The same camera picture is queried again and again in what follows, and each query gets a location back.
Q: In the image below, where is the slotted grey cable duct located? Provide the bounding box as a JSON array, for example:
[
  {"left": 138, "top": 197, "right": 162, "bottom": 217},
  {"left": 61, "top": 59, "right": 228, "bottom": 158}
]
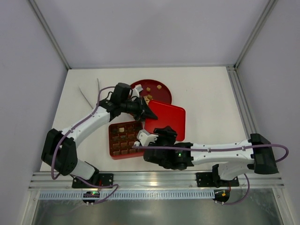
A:
[{"left": 38, "top": 189, "right": 215, "bottom": 201}]

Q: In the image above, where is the left aluminium frame post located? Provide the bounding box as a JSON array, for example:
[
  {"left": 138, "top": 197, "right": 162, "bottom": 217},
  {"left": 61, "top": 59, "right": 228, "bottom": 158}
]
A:
[{"left": 27, "top": 0, "right": 71, "bottom": 70}]

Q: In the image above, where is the round red tray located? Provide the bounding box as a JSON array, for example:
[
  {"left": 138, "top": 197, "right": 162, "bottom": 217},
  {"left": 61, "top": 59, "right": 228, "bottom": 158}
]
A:
[{"left": 130, "top": 79, "right": 172, "bottom": 105}]

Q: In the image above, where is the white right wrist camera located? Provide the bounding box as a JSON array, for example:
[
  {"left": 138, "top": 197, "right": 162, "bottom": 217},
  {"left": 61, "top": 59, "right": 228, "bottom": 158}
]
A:
[{"left": 134, "top": 129, "right": 158, "bottom": 146}]

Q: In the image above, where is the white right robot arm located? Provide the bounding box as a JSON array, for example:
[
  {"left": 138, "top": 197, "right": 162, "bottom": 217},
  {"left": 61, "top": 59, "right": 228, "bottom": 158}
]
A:
[{"left": 137, "top": 126, "right": 278, "bottom": 187}]

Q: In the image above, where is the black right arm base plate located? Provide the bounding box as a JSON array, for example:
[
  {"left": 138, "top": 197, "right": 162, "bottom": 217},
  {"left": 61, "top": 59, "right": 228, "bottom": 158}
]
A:
[{"left": 195, "top": 172, "right": 240, "bottom": 188}]

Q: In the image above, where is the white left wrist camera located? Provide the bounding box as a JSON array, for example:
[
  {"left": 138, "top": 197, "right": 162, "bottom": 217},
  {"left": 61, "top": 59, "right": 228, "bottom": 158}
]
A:
[{"left": 134, "top": 84, "right": 143, "bottom": 93}]

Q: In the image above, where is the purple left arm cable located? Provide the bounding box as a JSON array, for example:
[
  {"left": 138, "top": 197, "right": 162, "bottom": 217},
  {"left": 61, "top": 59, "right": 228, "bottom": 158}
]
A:
[{"left": 51, "top": 86, "right": 119, "bottom": 204}]

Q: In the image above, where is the aluminium frame post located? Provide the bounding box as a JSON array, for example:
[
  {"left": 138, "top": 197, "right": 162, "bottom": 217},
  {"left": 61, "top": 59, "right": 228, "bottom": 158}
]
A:
[
  {"left": 27, "top": 0, "right": 71, "bottom": 70},
  {"left": 234, "top": 0, "right": 278, "bottom": 69}
]

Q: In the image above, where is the right aluminium frame post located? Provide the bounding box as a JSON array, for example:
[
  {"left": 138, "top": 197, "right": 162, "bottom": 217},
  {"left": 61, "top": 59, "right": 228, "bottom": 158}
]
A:
[{"left": 234, "top": 0, "right": 278, "bottom": 69}]

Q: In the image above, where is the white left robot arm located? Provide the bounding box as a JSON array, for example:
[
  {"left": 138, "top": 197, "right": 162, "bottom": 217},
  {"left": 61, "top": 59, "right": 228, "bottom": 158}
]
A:
[{"left": 41, "top": 82, "right": 158, "bottom": 188}]

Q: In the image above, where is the square red box lid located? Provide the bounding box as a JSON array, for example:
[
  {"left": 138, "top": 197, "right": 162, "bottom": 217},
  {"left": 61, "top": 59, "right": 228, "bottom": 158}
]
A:
[{"left": 144, "top": 100, "right": 186, "bottom": 142}]

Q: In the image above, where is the aluminium front rail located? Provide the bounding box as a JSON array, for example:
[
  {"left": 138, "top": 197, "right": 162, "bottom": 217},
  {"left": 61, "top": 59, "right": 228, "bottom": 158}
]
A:
[{"left": 29, "top": 171, "right": 285, "bottom": 190}]

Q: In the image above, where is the right side aluminium rail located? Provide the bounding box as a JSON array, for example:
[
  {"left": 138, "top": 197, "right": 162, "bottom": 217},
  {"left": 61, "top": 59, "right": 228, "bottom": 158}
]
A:
[{"left": 226, "top": 65, "right": 258, "bottom": 138}]

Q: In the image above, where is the aluminium rail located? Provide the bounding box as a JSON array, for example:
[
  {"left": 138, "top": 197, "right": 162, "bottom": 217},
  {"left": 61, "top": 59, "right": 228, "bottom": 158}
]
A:
[
  {"left": 226, "top": 65, "right": 258, "bottom": 138},
  {"left": 29, "top": 171, "right": 285, "bottom": 190}
]

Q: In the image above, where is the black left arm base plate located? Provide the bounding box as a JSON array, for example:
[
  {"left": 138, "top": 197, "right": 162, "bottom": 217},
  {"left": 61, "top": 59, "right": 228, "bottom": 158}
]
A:
[{"left": 72, "top": 173, "right": 114, "bottom": 189}]

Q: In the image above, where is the square red chocolate box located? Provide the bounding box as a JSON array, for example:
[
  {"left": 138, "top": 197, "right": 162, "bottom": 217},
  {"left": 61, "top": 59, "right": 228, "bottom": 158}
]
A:
[{"left": 108, "top": 121, "right": 144, "bottom": 160}]

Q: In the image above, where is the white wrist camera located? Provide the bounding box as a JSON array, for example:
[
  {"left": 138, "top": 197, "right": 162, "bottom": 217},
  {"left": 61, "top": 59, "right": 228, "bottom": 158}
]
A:
[
  {"left": 134, "top": 129, "right": 158, "bottom": 146},
  {"left": 134, "top": 84, "right": 143, "bottom": 93}
]

